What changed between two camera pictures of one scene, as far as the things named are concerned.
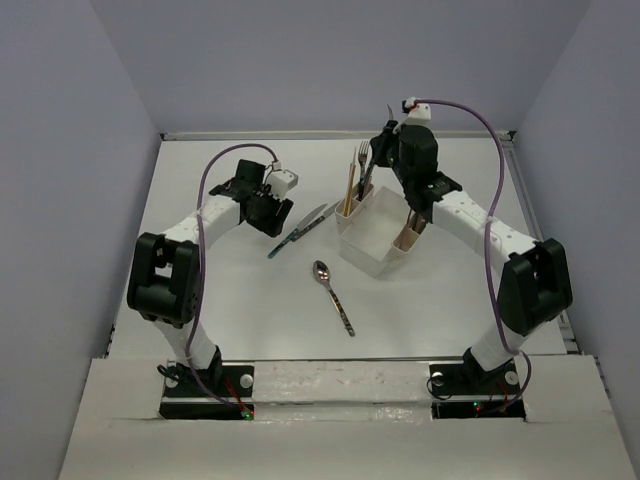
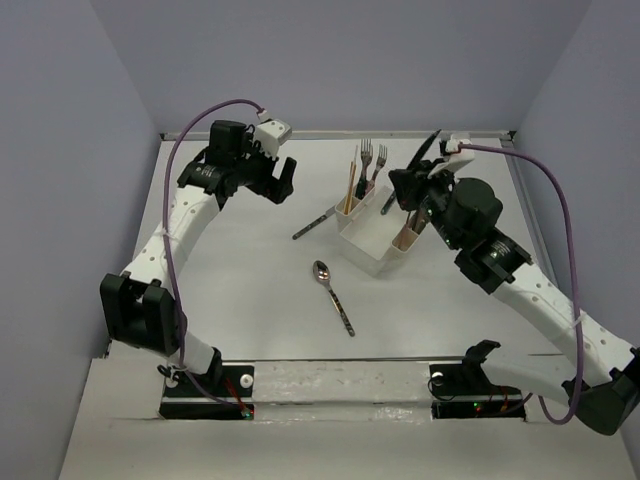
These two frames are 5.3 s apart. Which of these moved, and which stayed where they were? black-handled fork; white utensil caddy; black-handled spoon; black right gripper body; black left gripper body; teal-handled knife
Moved: teal-handled knife; black left gripper body; black right gripper body
Stayed: black-handled spoon; black-handled fork; white utensil caddy
